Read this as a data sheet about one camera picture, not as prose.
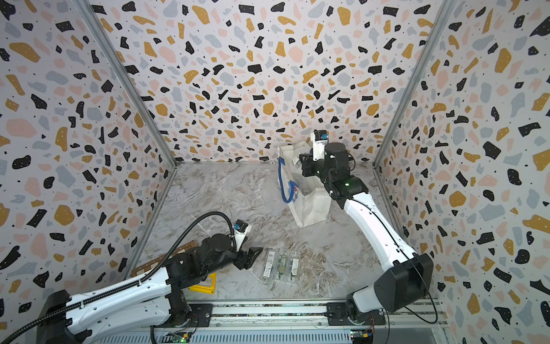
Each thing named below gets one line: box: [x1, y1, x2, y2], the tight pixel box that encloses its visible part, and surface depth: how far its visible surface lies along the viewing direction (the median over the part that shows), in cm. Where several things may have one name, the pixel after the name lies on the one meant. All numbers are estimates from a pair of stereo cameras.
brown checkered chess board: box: [131, 240, 197, 278], surface depth 85 cm
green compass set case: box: [276, 247, 289, 281], surface depth 86 cm
